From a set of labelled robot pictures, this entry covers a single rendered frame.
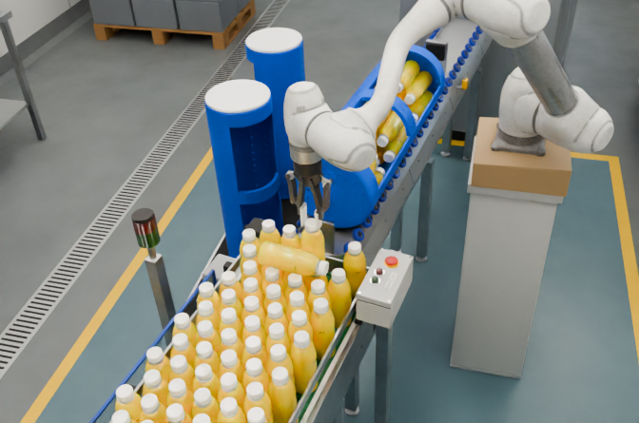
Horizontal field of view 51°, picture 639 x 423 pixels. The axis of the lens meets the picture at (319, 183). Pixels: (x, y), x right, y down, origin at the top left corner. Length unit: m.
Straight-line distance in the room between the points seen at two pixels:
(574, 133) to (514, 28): 0.56
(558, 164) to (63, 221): 2.81
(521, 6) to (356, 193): 0.78
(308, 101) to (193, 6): 4.19
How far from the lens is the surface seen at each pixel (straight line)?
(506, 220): 2.51
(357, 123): 1.57
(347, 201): 2.17
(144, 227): 1.92
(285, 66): 3.30
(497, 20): 1.76
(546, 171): 2.36
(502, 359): 3.04
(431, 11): 1.83
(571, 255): 3.74
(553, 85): 2.05
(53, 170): 4.63
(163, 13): 5.93
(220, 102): 2.87
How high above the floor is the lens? 2.41
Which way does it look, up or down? 36 degrees down
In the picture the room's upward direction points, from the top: 3 degrees counter-clockwise
